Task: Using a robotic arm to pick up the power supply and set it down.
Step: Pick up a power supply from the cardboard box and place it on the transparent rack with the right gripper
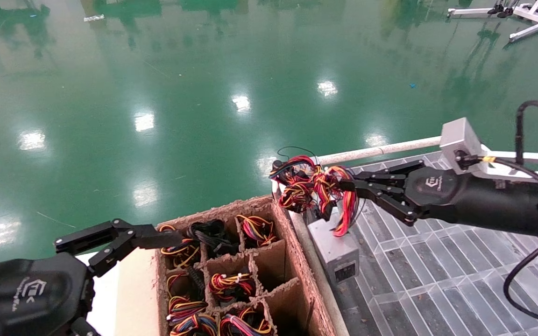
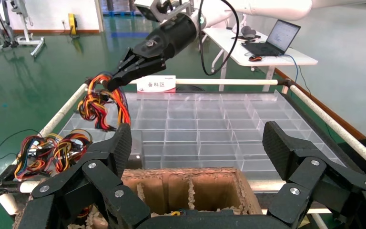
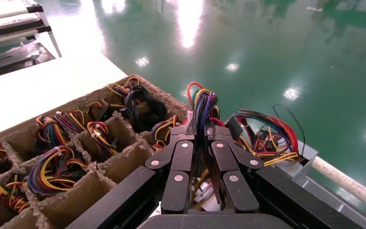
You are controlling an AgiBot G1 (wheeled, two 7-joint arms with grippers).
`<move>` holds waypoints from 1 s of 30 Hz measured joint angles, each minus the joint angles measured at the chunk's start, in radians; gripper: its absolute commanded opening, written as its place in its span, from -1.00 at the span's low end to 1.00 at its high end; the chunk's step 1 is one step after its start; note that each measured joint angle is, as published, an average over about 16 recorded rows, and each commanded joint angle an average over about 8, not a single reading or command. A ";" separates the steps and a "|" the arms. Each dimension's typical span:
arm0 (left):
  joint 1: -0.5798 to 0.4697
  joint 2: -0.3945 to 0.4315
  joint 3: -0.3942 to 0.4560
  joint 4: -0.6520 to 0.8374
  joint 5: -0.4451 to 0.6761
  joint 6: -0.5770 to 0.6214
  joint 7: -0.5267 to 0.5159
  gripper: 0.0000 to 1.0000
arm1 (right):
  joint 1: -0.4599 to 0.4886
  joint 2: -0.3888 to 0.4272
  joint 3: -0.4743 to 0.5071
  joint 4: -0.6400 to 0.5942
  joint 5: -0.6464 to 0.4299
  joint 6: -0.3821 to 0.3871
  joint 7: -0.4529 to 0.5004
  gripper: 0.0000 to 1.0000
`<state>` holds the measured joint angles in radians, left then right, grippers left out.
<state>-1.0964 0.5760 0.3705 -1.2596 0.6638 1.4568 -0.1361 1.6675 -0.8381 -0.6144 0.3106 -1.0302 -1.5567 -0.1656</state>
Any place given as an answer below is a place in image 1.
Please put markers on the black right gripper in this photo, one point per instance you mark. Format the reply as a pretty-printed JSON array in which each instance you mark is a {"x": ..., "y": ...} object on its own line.
[{"x": 484, "y": 200}]

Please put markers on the white board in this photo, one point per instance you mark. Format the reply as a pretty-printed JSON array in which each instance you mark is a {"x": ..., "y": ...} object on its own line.
[{"x": 105, "y": 303}]

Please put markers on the beige cardboard sheet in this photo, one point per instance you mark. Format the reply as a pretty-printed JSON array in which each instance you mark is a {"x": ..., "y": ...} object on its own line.
[{"x": 138, "y": 298}]

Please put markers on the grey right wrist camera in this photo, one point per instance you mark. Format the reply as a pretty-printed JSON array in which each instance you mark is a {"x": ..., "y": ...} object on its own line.
[{"x": 458, "y": 137}]

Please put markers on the white stand base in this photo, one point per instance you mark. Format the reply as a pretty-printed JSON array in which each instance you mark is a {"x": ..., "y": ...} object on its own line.
[{"x": 470, "y": 12}]

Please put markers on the clear plastic divider tray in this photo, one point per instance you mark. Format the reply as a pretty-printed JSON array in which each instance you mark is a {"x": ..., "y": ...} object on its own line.
[{"x": 437, "y": 289}]

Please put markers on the white tape piece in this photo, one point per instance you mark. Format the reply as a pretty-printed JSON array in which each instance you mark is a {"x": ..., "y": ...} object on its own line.
[{"x": 94, "y": 18}]

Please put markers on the brown cardboard divider box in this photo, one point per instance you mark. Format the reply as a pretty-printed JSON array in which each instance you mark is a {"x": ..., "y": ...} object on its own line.
[{"x": 271, "y": 263}]

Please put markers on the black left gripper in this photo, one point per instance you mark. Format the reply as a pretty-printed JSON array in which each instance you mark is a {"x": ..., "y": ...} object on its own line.
[{"x": 17, "y": 298}]

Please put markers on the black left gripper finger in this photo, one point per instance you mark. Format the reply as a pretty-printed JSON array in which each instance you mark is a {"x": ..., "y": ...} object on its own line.
[{"x": 152, "y": 238}]

